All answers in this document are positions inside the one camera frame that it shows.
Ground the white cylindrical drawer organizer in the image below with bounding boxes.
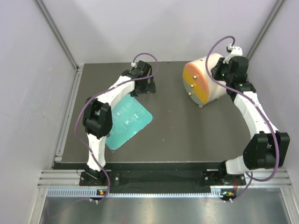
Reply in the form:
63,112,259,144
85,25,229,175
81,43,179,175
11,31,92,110
190,53,226,108

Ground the grey bottom drawer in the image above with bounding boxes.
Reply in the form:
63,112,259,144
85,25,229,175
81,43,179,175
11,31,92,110
183,80,208,105

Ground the yellow drawer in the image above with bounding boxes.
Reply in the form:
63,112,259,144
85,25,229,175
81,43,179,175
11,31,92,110
183,70,208,105

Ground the orange drawer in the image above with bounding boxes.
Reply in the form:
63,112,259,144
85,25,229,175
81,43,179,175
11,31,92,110
183,63,209,95

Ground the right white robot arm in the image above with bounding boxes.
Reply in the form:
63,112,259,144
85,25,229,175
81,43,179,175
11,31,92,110
211,56,290,185

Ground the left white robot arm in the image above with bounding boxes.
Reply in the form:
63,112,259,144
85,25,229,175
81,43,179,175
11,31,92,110
82,61,156,185

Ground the teal packaged sheet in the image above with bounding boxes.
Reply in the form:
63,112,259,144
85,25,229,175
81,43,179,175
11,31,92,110
106,94,153,150

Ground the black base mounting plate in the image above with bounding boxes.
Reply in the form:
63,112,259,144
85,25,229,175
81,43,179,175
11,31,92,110
80,168,246,189

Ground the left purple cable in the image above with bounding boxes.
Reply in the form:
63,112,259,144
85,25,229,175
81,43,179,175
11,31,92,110
74,53,160,203

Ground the purple cable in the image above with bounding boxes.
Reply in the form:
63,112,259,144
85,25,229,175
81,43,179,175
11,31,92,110
74,53,160,203
206,35,280,203

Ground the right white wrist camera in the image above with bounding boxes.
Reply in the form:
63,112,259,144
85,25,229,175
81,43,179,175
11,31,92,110
223,44,243,64

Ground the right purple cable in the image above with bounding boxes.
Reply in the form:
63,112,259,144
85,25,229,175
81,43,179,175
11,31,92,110
206,35,280,203

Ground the grey slotted cable duct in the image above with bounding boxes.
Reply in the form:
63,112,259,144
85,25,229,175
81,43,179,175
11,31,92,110
47,188,235,198

